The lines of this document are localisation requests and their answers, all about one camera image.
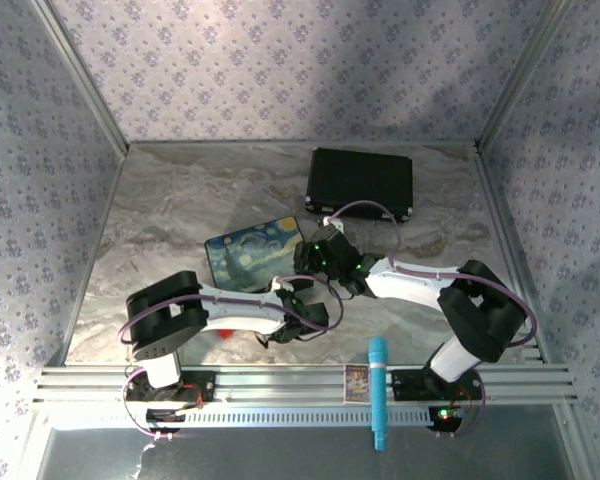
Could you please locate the starry night painted box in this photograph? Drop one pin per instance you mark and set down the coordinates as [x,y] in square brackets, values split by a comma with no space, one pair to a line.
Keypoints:
[250,250]

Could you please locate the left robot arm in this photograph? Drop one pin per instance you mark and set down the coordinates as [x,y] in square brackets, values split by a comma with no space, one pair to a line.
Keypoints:
[165,310]

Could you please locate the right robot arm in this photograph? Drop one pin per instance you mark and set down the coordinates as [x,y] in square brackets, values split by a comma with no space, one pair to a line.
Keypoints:
[410,280]

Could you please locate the red plastic block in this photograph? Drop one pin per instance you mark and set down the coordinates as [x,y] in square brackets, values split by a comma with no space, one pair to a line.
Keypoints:
[225,333]

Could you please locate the black hard case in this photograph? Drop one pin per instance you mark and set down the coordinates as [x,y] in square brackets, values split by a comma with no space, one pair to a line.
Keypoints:
[360,177]

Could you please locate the small picture card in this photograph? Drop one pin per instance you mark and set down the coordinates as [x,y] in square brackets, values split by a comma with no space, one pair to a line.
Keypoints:
[357,384]

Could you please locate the blue toy microphone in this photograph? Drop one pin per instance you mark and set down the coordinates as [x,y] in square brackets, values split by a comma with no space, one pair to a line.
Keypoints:
[378,390]

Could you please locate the grey metal panel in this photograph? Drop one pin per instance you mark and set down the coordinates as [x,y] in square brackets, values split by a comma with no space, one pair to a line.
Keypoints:
[305,455]

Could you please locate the left control board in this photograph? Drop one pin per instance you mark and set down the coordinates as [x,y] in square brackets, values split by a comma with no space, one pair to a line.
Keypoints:
[165,417]

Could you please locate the right control board with LED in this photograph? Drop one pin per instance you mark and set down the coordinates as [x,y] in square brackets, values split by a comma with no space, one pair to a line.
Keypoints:
[445,416]

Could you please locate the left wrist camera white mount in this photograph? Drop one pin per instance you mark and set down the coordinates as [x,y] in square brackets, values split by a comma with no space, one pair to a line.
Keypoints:
[282,285]

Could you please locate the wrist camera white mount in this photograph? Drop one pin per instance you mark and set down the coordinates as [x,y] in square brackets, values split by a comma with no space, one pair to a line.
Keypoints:
[282,285]
[331,223]

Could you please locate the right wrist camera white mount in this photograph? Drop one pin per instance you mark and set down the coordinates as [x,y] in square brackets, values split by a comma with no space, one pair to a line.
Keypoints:
[331,223]

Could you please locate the aluminium mounting rail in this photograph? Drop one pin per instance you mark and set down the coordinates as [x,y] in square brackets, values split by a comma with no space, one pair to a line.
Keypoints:
[280,382]

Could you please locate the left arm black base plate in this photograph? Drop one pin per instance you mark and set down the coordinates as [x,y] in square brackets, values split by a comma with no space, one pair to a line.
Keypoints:
[200,390]

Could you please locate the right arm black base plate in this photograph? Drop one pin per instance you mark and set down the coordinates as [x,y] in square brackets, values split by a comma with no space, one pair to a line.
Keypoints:
[410,385]

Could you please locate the aluminium side rail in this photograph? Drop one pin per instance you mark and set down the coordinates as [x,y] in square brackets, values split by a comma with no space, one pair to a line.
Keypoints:
[505,225]

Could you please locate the aluminium corner post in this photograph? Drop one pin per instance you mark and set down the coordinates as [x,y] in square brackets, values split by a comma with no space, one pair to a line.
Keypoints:
[525,70]
[80,75]

